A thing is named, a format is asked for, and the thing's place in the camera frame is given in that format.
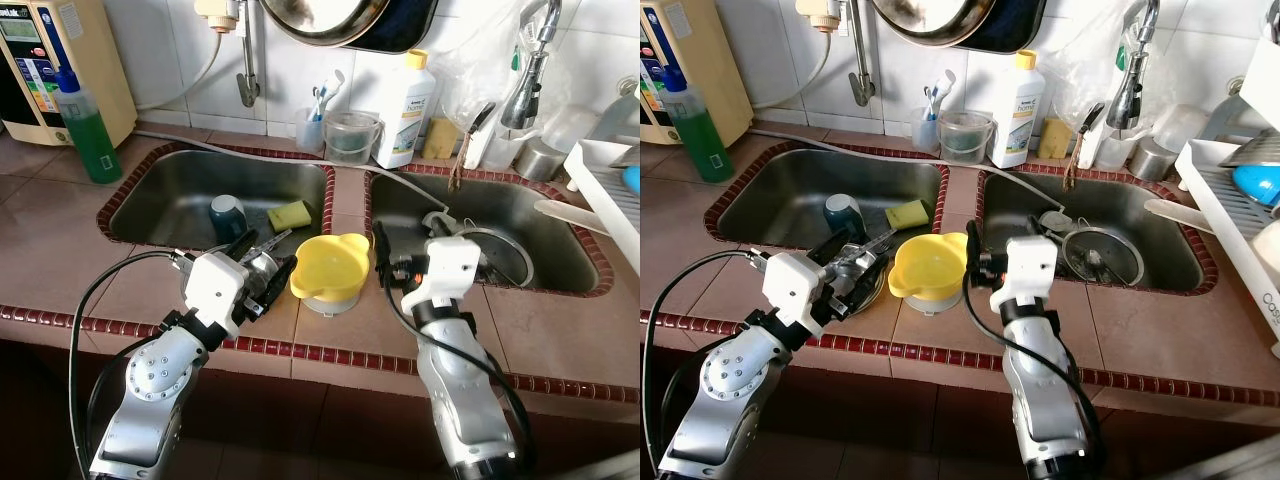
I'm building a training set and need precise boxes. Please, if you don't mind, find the stainless steel bowl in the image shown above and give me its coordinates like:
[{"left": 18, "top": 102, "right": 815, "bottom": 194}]
[
  {"left": 822, "top": 248, "right": 894, "bottom": 321},
  {"left": 228, "top": 248, "right": 299, "bottom": 323}
]

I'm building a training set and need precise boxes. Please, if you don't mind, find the dark blue cup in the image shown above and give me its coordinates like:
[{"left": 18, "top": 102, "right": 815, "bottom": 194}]
[
  {"left": 208, "top": 195, "right": 249, "bottom": 244},
  {"left": 822, "top": 195, "right": 866, "bottom": 241}
]

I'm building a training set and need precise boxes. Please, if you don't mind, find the yellow plastic bowl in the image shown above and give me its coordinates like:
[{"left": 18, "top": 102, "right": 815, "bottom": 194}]
[
  {"left": 290, "top": 233, "right": 373, "bottom": 301},
  {"left": 888, "top": 232, "right": 971, "bottom": 301}
]

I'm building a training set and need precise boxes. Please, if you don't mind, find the white plastic base bowl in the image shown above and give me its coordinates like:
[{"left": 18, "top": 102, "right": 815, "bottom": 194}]
[
  {"left": 303, "top": 288, "right": 353, "bottom": 316},
  {"left": 903, "top": 288, "right": 956, "bottom": 315}
]

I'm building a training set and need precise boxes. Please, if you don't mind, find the chrome kitchen faucet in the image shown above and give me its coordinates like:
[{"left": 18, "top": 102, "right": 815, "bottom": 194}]
[
  {"left": 1107, "top": 0, "right": 1161, "bottom": 131},
  {"left": 500, "top": 0, "right": 563, "bottom": 131}
]

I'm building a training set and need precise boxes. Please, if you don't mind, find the yellow green dish sponge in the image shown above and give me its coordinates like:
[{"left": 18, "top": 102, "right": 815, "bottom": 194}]
[
  {"left": 885, "top": 200, "right": 931, "bottom": 231},
  {"left": 267, "top": 200, "right": 313, "bottom": 231}
]

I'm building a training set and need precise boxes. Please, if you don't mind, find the round steel pot lid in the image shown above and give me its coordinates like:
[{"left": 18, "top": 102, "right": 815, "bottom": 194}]
[
  {"left": 1060, "top": 225, "right": 1144, "bottom": 286},
  {"left": 455, "top": 228, "right": 536, "bottom": 289}
]

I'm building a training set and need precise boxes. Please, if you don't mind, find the plain yellow sponge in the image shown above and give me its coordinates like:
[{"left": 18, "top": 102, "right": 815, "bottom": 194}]
[
  {"left": 422, "top": 117, "right": 461, "bottom": 161},
  {"left": 1037, "top": 117, "right": 1076, "bottom": 161}
]

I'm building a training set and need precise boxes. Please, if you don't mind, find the white black brush holder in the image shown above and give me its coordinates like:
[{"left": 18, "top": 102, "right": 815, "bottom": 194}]
[
  {"left": 1075, "top": 100, "right": 1109, "bottom": 169},
  {"left": 462, "top": 100, "right": 498, "bottom": 169}
]

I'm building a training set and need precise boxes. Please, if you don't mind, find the clear plastic pail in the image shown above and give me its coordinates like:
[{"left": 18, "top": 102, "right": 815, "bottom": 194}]
[
  {"left": 937, "top": 110, "right": 996, "bottom": 166},
  {"left": 323, "top": 110, "right": 384, "bottom": 166}
]

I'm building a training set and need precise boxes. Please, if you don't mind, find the white detergent bottle yellow cap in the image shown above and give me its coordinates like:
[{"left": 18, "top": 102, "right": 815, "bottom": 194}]
[
  {"left": 372, "top": 50, "right": 438, "bottom": 169},
  {"left": 985, "top": 50, "right": 1046, "bottom": 169}
]

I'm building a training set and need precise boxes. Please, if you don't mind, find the clear toothbrush cup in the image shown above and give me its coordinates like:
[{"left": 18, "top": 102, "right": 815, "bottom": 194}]
[
  {"left": 910, "top": 108, "right": 939, "bottom": 151},
  {"left": 295, "top": 108, "right": 326, "bottom": 153}
]

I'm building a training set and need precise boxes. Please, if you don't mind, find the steel sink basin with drain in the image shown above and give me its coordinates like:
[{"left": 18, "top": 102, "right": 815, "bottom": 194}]
[
  {"left": 368, "top": 170, "right": 601, "bottom": 293},
  {"left": 978, "top": 172, "right": 1211, "bottom": 291}
]

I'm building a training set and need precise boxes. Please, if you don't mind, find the small steel cup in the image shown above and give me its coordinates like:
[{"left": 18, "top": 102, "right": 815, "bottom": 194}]
[
  {"left": 515, "top": 137, "right": 566, "bottom": 181},
  {"left": 1128, "top": 137, "right": 1179, "bottom": 181}
]

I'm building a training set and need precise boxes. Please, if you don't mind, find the beige rice paddle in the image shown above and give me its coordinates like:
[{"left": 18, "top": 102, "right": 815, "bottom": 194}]
[
  {"left": 533, "top": 198, "right": 601, "bottom": 236},
  {"left": 1143, "top": 198, "right": 1216, "bottom": 236}
]

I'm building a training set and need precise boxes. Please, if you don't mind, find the clear plastic bag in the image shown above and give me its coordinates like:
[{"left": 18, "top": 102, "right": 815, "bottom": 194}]
[
  {"left": 440, "top": 20, "right": 531, "bottom": 111},
  {"left": 1050, "top": 20, "right": 1136, "bottom": 111}
]

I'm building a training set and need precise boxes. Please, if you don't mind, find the green dish soap bottle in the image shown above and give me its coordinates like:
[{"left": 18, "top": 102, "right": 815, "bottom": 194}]
[
  {"left": 52, "top": 68, "right": 123, "bottom": 184},
  {"left": 660, "top": 68, "right": 734, "bottom": 183}
]

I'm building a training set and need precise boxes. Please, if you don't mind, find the white plastic dish rack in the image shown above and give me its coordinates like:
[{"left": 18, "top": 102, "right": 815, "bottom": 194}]
[
  {"left": 565, "top": 138, "right": 640, "bottom": 276},
  {"left": 1175, "top": 138, "right": 1280, "bottom": 359}
]

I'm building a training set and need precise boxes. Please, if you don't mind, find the hanging black pan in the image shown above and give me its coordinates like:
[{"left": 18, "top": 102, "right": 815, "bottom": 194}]
[
  {"left": 345, "top": 0, "right": 438, "bottom": 54},
  {"left": 955, "top": 0, "right": 1048, "bottom": 54}
]

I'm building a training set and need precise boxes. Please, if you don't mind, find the beige water purifier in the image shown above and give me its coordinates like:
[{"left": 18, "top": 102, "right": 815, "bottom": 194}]
[
  {"left": 0, "top": 0, "right": 138, "bottom": 148},
  {"left": 640, "top": 0, "right": 753, "bottom": 148}
]

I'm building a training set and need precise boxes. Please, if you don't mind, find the upturned steel basin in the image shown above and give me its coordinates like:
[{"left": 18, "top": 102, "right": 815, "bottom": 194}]
[{"left": 1218, "top": 128, "right": 1280, "bottom": 169}]

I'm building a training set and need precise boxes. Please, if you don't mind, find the hanging steel wok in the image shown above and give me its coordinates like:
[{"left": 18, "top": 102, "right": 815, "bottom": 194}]
[
  {"left": 868, "top": 0, "right": 1001, "bottom": 48},
  {"left": 258, "top": 0, "right": 391, "bottom": 48}
]

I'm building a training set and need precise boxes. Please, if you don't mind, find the beige tap water filter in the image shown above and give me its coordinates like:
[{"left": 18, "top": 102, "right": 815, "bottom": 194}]
[
  {"left": 795, "top": 0, "right": 846, "bottom": 29},
  {"left": 195, "top": 0, "right": 241, "bottom": 29}
]

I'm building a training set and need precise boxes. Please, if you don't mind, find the white plastic tray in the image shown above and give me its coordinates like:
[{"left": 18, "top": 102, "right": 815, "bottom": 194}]
[{"left": 1240, "top": 35, "right": 1280, "bottom": 126}]

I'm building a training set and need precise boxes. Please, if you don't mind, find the grey metal bar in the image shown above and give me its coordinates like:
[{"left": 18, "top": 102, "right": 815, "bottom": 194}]
[
  {"left": 1150, "top": 435, "right": 1280, "bottom": 480},
  {"left": 560, "top": 455, "right": 640, "bottom": 480}
]

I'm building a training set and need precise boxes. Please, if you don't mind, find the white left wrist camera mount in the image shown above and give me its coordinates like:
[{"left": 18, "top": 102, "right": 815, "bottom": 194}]
[
  {"left": 762, "top": 252, "right": 846, "bottom": 336},
  {"left": 183, "top": 250, "right": 263, "bottom": 341}
]

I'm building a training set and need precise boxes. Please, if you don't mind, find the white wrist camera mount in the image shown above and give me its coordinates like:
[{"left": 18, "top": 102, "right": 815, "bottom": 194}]
[
  {"left": 400, "top": 237, "right": 483, "bottom": 313},
  {"left": 183, "top": 250, "right": 263, "bottom": 341},
  {"left": 762, "top": 252, "right": 846, "bottom": 336},
  {"left": 990, "top": 237, "right": 1058, "bottom": 311}
]

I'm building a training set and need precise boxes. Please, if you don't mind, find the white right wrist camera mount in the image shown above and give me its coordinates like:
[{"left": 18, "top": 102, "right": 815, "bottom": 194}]
[
  {"left": 400, "top": 237, "right": 483, "bottom": 313},
  {"left": 990, "top": 237, "right": 1058, "bottom": 311}
]

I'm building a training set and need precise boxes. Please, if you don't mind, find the brown hanging strap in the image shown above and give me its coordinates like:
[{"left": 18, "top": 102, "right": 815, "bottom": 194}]
[
  {"left": 448, "top": 135, "right": 471, "bottom": 194},
  {"left": 1062, "top": 135, "right": 1086, "bottom": 193}
]

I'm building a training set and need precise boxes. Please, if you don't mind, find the grey water hose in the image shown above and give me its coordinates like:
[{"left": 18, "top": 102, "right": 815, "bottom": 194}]
[
  {"left": 745, "top": 128, "right": 1041, "bottom": 213},
  {"left": 133, "top": 130, "right": 426, "bottom": 213}
]

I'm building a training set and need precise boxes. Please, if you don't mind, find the chrome wall tap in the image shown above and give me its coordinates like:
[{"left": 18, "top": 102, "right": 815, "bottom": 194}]
[
  {"left": 235, "top": 0, "right": 263, "bottom": 108},
  {"left": 848, "top": 0, "right": 878, "bottom": 106}
]

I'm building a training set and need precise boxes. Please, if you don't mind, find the white filter hose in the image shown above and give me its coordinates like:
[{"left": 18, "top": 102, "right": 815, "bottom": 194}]
[
  {"left": 750, "top": 25, "right": 836, "bottom": 109},
  {"left": 135, "top": 25, "right": 226, "bottom": 109}
]

